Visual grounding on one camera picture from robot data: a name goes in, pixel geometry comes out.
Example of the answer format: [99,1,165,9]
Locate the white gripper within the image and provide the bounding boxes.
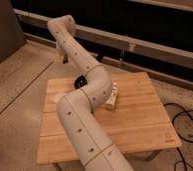
[56,42,69,64]

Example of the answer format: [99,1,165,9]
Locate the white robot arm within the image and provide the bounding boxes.
[47,15,134,171]

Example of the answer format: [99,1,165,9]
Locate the black bowl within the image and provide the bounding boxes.
[74,76,87,89]

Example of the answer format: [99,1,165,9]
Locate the white paper cup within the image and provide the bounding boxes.
[53,93,66,104]

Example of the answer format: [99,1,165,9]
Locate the grey cabinet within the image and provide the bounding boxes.
[0,0,26,63]

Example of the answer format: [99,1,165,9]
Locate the wooden table board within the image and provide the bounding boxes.
[37,72,182,164]

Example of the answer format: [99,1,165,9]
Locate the metal rail frame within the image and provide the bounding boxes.
[14,9,193,90]

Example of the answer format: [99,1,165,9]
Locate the black cables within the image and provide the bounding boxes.
[163,97,193,171]

